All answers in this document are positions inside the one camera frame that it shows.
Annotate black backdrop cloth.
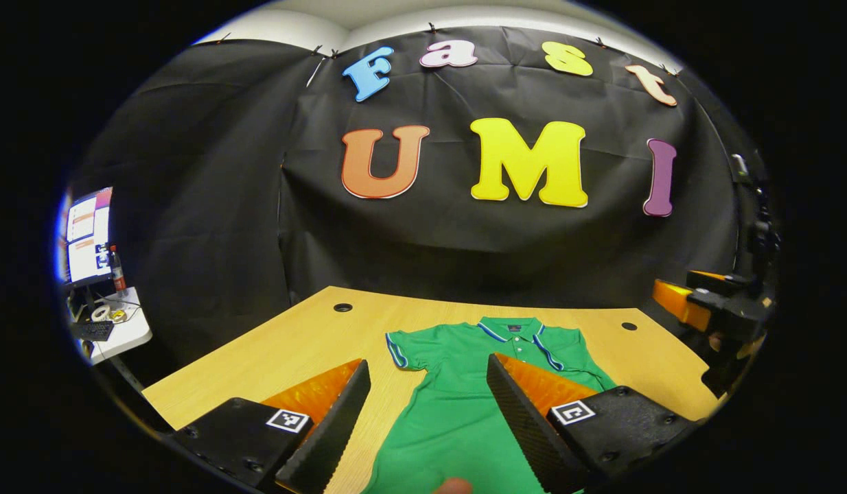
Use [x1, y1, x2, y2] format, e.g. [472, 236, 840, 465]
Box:
[70, 26, 767, 364]

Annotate black camera stand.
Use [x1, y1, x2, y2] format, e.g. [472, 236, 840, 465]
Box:
[731, 154, 782, 289]

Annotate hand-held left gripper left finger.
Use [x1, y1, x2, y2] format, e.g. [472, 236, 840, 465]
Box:
[164, 358, 372, 494]

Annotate green T-shirt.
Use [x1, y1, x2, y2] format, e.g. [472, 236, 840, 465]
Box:
[360, 316, 618, 494]

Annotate computer monitor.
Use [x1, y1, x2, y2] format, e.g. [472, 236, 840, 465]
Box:
[65, 187, 114, 286]

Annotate white side table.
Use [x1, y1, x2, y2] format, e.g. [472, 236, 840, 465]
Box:
[72, 287, 153, 366]

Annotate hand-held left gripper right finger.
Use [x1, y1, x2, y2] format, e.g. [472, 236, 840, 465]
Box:
[486, 352, 700, 494]

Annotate black keyboard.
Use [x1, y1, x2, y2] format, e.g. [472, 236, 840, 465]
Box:
[69, 320, 116, 342]

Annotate red drink bottle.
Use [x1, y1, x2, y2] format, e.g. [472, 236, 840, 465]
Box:
[109, 245, 128, 296]

